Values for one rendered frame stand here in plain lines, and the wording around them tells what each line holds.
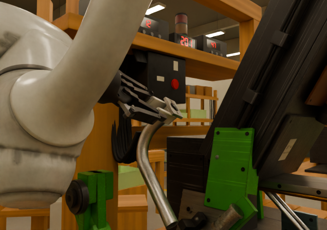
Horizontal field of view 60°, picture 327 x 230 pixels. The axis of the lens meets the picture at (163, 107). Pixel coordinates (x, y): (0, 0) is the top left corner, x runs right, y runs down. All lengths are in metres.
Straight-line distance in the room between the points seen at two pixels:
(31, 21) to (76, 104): 0.18
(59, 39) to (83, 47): 0.18
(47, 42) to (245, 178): 0.53
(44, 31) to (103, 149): 0.49
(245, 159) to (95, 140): 0.42
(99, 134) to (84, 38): 0.59
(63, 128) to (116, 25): 0.13
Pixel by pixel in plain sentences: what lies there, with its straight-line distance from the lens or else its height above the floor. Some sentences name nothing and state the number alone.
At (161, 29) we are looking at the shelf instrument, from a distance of 0.93.
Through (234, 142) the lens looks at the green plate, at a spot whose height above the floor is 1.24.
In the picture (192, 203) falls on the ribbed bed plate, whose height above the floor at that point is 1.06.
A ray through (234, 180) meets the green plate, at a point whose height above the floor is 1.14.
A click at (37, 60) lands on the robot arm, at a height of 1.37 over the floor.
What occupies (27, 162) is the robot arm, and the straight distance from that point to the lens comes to 0.33.
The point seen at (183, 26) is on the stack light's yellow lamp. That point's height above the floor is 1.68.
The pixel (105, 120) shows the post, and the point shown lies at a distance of 0.86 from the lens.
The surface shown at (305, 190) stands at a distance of 0.80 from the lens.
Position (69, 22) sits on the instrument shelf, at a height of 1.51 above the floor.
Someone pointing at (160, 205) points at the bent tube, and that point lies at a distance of 0.65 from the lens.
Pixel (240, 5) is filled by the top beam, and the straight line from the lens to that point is 1.57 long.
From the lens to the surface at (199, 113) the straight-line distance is 7.15.
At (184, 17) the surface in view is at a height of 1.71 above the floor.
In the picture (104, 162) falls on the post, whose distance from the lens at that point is 0.87.
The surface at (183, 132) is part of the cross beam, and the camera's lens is 1.23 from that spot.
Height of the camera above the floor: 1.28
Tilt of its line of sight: 3 degrees up
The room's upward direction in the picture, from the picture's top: straight up
